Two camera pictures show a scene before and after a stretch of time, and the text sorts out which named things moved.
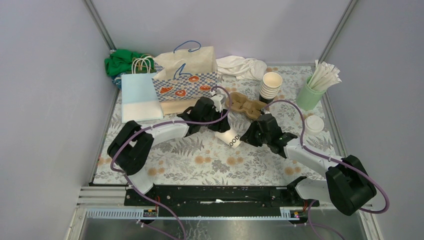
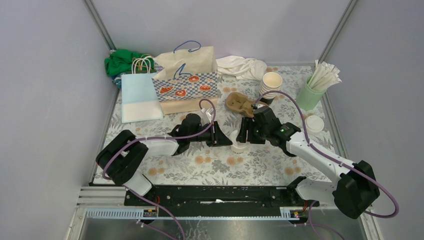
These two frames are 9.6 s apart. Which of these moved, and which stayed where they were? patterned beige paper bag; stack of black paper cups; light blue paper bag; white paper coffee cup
Moved: white paper coffee cup
Stayed: stack of black paper cups; patterned beige paper bag; light blue paper bag
